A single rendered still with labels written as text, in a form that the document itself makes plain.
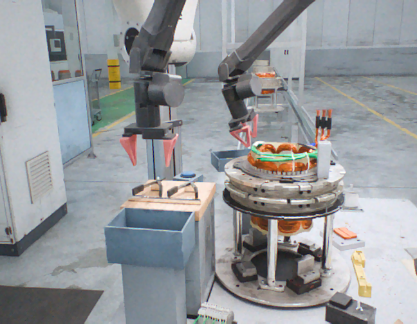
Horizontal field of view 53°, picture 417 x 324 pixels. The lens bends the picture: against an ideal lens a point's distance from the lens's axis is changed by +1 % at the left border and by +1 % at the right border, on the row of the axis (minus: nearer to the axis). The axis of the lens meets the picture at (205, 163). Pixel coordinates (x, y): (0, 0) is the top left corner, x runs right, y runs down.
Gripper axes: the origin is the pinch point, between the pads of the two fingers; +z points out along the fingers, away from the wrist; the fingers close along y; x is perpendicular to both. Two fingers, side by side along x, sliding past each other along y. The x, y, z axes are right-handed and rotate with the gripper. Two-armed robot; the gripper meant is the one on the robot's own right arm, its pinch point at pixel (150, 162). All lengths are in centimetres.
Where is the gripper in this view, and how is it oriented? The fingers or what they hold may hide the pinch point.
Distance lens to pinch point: 100.5
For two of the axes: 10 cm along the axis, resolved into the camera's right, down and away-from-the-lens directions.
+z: 0.2, 9.6, 2.9
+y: 9.8, 0.3, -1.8
